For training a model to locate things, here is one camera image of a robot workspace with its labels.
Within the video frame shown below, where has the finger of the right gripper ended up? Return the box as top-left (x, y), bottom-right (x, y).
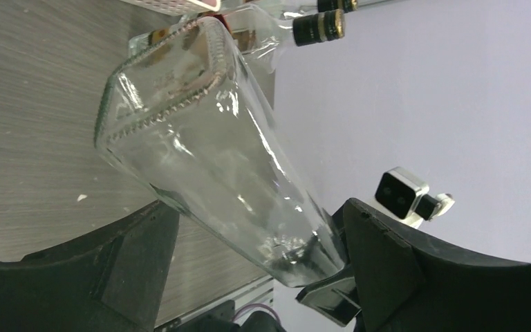
top-left (296, 266), bottom-right (361, 327)

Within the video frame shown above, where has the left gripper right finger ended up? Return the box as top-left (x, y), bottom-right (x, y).
top-left (343, 199), bottom-right (531, 331)

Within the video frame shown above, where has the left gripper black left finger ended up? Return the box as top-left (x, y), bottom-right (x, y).
top-left (0, 201), bottom-right (180, 331)

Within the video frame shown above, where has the clear drinking glass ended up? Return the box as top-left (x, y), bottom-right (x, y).
top-left (94, 17), bottom-right (347, 287)

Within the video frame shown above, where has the clear bottle black cap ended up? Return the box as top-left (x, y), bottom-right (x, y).
top-left (128, 3), bottom-right (346, 77)
top-left (265, 0), bottom-right (359, 15)

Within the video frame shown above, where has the rear clear bottle black cap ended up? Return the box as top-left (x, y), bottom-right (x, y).
top-left (265, 0), bottom-right (359, 15)

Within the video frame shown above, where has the white plastic basket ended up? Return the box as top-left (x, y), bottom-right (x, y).
top-left (122, 0), bottom-right (221, 17)

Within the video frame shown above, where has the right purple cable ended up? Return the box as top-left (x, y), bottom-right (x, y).
top-left (231, 303), bottom-right (285, 324)

